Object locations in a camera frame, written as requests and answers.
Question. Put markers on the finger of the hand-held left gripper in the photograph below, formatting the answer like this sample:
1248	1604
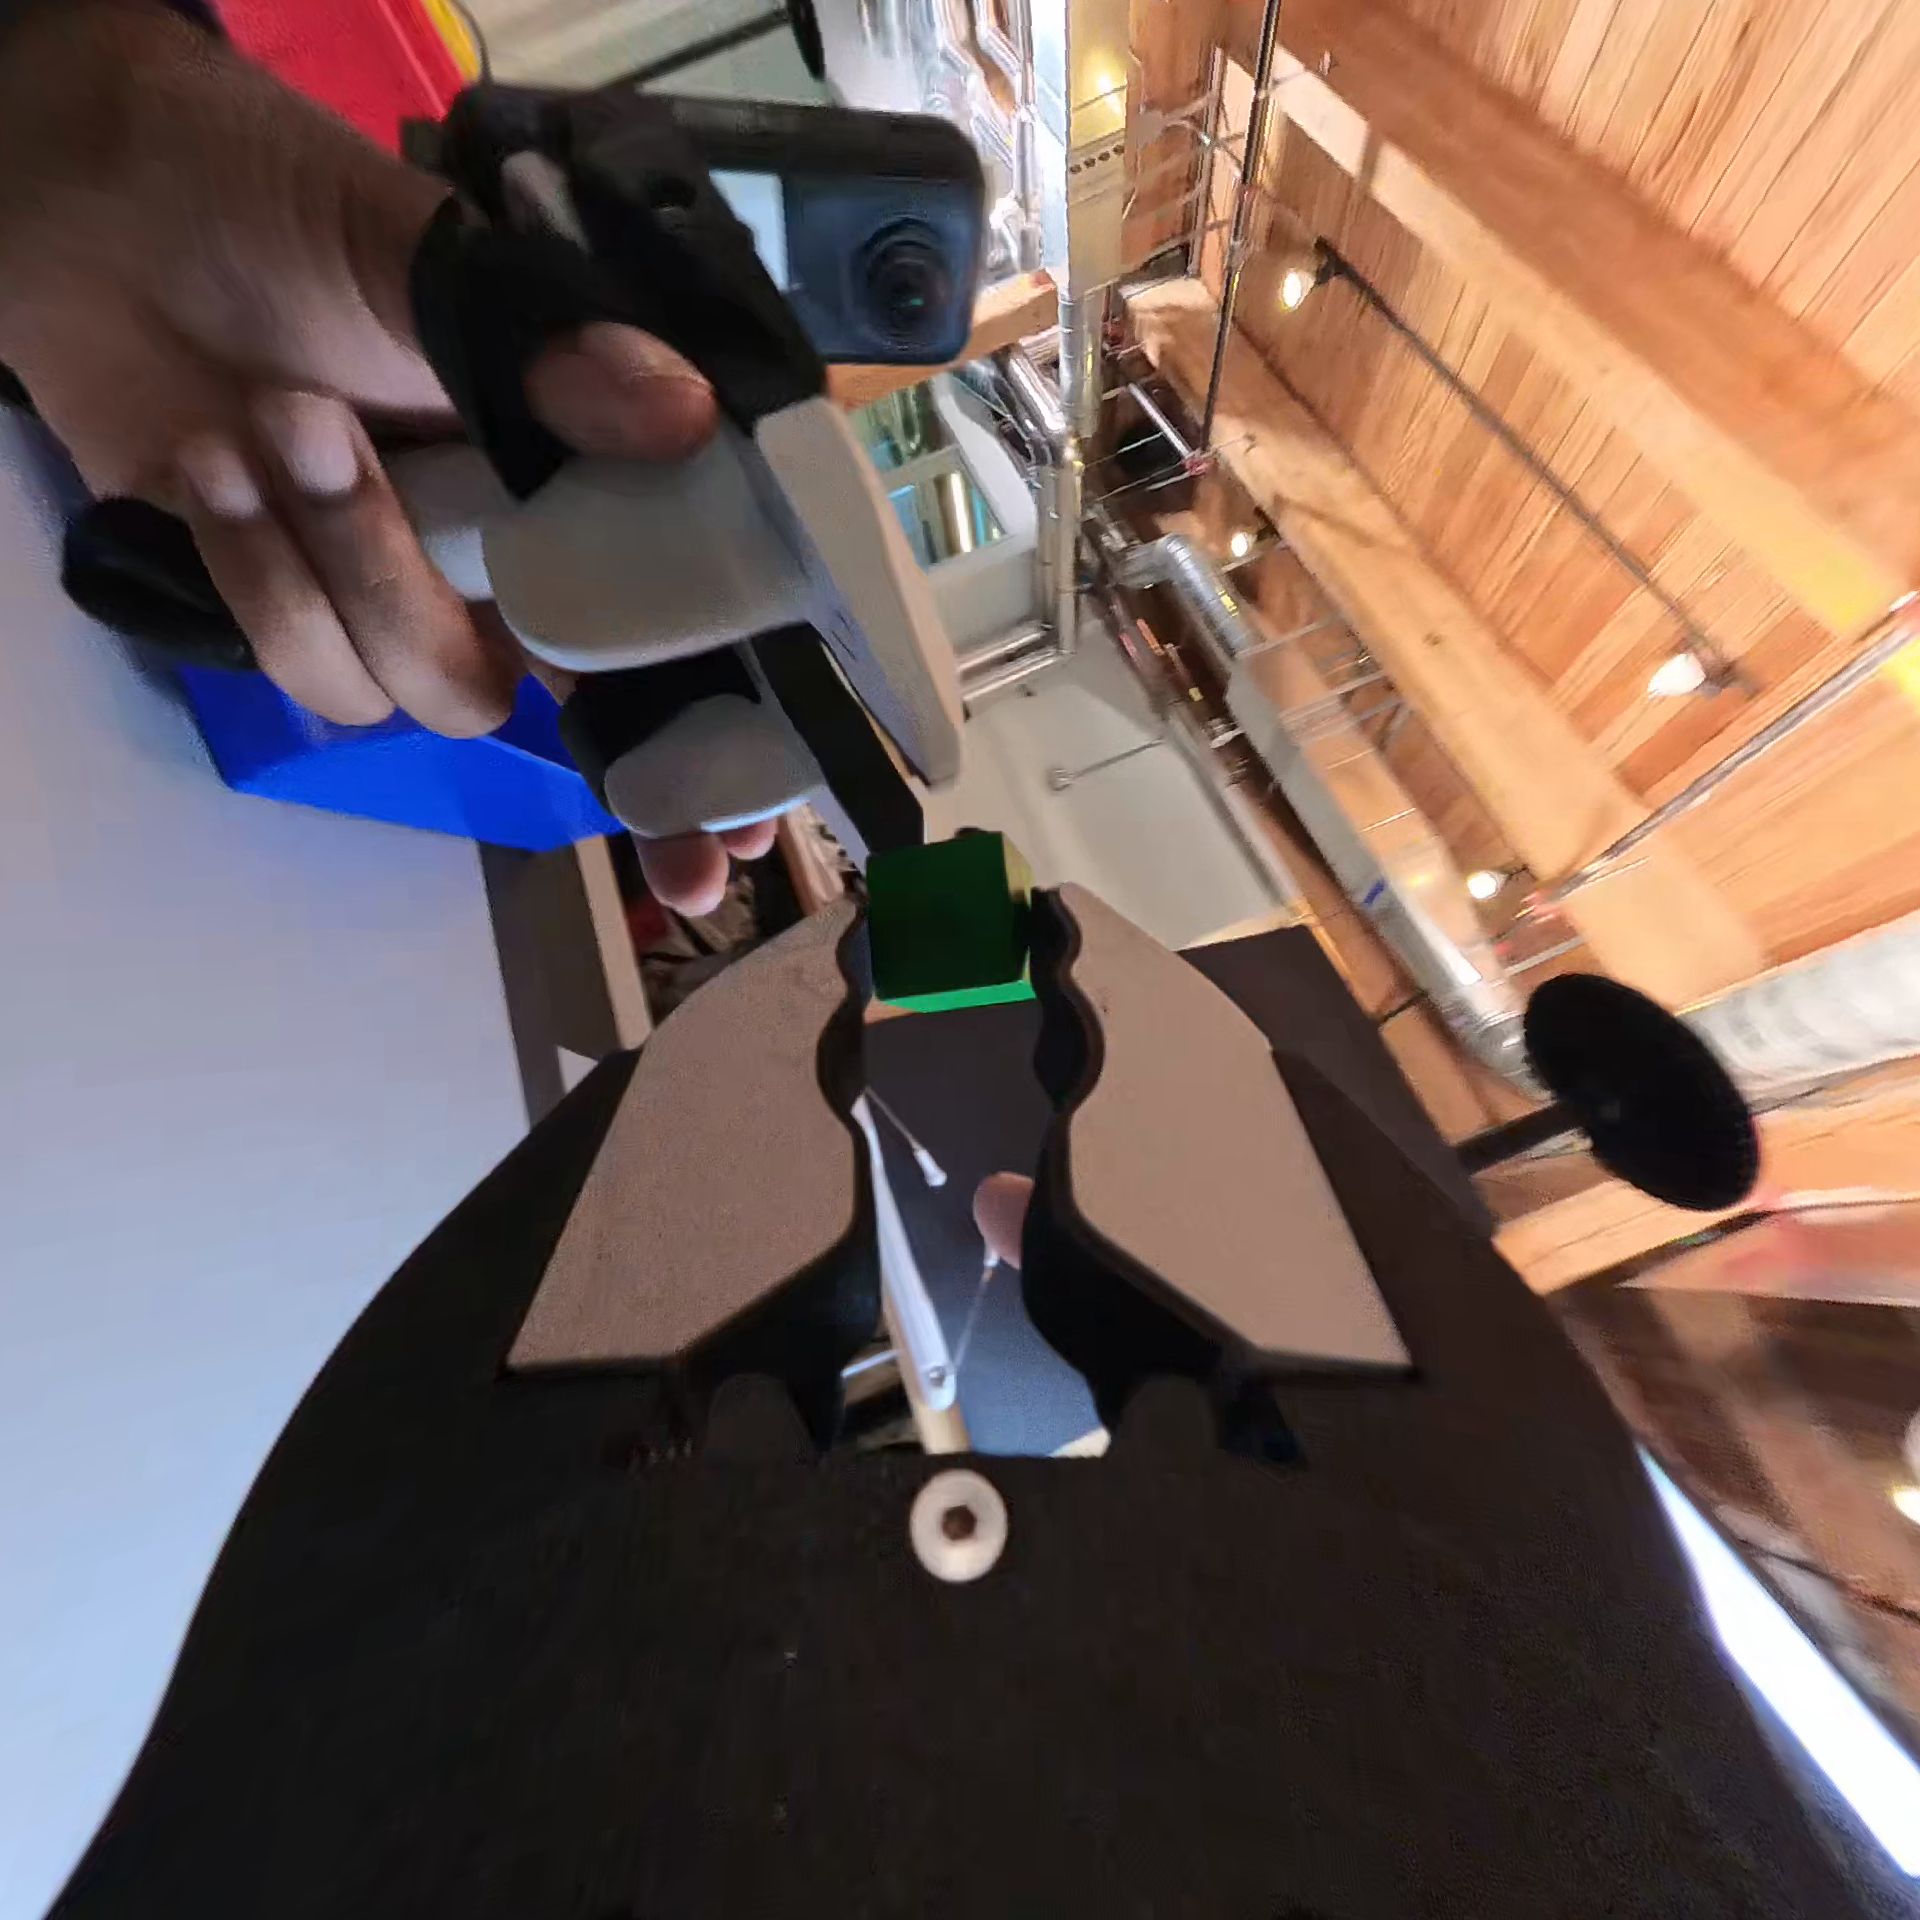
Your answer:
862	765
885	584

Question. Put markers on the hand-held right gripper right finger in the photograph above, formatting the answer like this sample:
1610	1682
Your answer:
1214	1200

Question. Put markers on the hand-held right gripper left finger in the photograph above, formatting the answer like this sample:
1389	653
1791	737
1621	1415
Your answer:
691	1200

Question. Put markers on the small green block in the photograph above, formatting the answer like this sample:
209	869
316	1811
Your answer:
944	922

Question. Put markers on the blue plastic bin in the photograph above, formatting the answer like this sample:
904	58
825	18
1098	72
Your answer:
390	780

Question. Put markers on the person's right hand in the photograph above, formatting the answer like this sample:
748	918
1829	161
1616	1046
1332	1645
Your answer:
1003	1219

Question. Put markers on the black floor lamp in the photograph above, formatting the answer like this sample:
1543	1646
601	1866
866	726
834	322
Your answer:
806	31

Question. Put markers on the wooden support column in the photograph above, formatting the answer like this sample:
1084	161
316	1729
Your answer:
960	338

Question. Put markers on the black wood-framed board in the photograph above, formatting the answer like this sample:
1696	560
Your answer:
960	1080

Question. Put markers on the ceiling spot light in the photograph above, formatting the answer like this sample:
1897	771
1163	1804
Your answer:
1242	540
1292	284
1672	674
1483	882

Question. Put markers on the black round knob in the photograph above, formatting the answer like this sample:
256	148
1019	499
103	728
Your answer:
1642	1089

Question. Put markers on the metal sprinkler pipe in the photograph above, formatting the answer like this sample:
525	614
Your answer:
1770	734

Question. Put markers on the studio light panel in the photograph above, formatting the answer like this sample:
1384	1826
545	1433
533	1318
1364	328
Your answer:
1785	1665

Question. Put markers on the silver vertical duct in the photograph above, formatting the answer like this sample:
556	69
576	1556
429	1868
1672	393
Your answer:
1072	451

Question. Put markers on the silver ventilation duct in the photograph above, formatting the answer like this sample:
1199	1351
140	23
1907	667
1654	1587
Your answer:
1201	584

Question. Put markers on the large silver air duct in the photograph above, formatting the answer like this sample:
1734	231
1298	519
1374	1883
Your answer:
1831	1005

